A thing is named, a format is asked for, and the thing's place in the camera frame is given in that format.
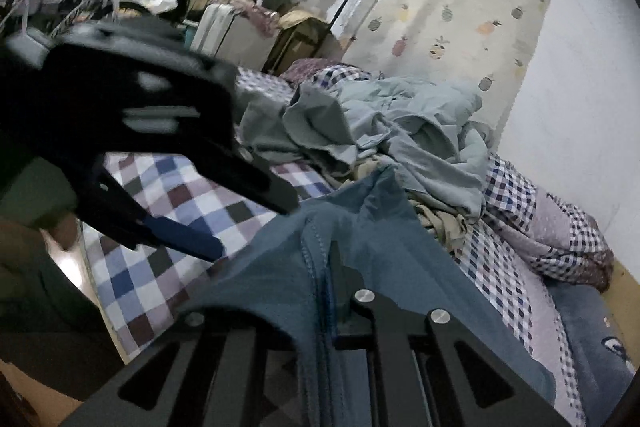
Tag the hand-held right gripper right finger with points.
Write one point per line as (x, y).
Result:
(345, 287)

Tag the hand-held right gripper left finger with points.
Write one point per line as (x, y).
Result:
(200, 332)

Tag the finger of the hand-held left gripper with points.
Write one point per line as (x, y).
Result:
(190, 239)
(270, 192)

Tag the dark teal sweatshirt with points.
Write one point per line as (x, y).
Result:
(400, 247)

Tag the person's left forearm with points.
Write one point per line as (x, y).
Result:
(30, 192)

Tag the black metal clothes rack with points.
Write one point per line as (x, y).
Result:
(345, 2)

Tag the large-check bed sheet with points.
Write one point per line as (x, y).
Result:
(150, 282)

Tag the white suitcase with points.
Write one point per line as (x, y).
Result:
(225, 37)

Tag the beige garment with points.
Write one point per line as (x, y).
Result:
(445, 222)

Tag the floral cloth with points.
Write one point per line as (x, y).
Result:
(260, 18)

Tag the person's dark clothing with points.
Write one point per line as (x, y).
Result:
(50, 332)

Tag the light blue garment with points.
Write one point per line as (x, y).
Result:
(425, 157)

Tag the brown cardboard box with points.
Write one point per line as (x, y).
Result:
(300, 42)

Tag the checkered pillow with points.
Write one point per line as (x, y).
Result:
(560, 227)

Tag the blue pillow with eye print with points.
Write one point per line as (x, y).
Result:
(585, 322)

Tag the pineapple print curtain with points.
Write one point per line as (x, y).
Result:
(450, 7)

